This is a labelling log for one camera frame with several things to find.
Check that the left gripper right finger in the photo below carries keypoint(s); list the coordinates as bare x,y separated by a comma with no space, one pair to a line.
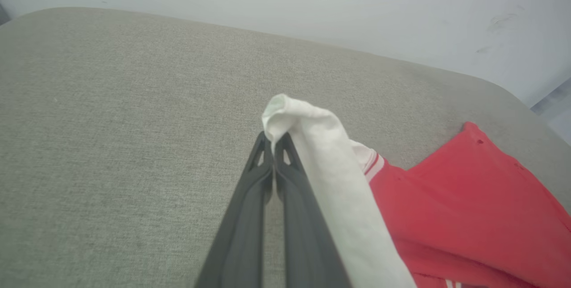
303,243

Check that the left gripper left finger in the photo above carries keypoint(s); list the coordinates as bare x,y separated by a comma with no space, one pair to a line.
241,234

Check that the red garment with white trim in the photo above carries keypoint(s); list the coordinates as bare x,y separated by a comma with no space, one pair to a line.
446,212

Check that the grey fabric sofa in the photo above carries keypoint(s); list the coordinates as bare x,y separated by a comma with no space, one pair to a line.
111,123

